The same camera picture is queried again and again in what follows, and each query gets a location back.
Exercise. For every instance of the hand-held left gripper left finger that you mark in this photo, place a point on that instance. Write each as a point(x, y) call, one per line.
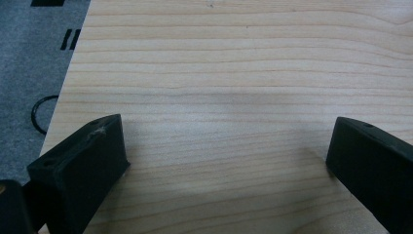
point(76, 172)

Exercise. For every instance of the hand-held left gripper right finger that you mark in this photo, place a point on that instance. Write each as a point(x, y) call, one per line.
point(376, 169)

